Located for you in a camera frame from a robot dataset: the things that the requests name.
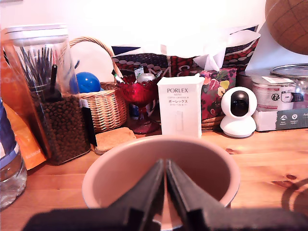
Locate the rice cooker inner pot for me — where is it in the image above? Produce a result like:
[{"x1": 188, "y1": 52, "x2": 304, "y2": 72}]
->
[{"x1": 81, "y1": 134, "x2": 241, "y2": 231}]

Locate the round metal rimmed lid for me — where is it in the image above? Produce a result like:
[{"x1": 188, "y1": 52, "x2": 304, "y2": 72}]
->
[{"x1": 269, "y1": 63, "x2": 308, "y2": 80}]

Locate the cork coaster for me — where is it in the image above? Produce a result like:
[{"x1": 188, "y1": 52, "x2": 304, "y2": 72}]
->
[{"x1": 94, "y1": 127, "x2": 137, "y2": 155}]

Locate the white Porlex box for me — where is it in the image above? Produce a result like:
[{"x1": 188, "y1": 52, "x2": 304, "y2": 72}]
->
[{"x1": 157, "y1": 73, "x2": 206, "y2": 139}]

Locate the red glass goblet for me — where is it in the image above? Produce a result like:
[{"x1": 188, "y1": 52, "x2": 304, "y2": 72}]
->
[{"x1": 116, "y1": 74, "x2": 161, "y2": 135}]

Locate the floral tissue box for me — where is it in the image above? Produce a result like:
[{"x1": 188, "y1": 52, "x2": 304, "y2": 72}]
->
[{"x1": 193, "y1": 48, "x2": 238, "y2": 130}]

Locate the clear jar of coffee beans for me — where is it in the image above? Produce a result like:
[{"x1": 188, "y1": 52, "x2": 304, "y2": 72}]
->
[{"x1": 4, "y1": 23, "x2": 98, "y2": 166}]

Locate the white and green carton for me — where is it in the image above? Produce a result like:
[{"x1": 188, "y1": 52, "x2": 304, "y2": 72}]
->
[{"x1": 252, "y1": 107, "x2": 308, "y2": 132}]

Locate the blue ball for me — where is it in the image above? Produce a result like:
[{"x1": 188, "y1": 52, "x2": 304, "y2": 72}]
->
[{"x1": 69, "y1": 71, "x2": 102, "y2": 94}]

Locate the silver tin can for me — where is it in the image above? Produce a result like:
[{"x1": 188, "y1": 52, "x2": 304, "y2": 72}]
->
[{"x1": 251, "y1": 76, "x2": 298, "y2": 112}]

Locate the dotted patterned paper bag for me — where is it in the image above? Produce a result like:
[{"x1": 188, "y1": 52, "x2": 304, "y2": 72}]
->
[{"x1": 111, "y1": 24, "x2": 262, "y2": 81}]

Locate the orange paper bag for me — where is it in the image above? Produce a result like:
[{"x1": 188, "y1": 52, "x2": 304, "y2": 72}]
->
[{"x1": 0, "y1": 38, "x2": 52, "y2": 170}]

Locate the clear plastic water bottle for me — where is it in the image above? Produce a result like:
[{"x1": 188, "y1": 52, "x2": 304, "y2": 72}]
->
[{"x1": 0, "y1": 97, "x2": 28, "y2": 211}]

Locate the black scoop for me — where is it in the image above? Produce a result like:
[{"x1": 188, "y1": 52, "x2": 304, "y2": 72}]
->
[{"x1": 45, "y1": 64, "x2": 62, "y2": 102}]

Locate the brown globe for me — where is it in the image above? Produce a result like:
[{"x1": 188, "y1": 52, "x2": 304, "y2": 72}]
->
[{"x1": 265, "y1": 0, "x2": 308, "y2": 56}]

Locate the white round security camera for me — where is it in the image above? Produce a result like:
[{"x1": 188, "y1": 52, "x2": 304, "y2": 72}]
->
[{"x1": 220, "y1": 86, "x2": 258, "y2": 139}]

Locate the wicker basket with handle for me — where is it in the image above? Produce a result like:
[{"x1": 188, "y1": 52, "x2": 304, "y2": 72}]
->
[{"x1": 56, "y1": 36, "x2": 128, "y2": 134}]

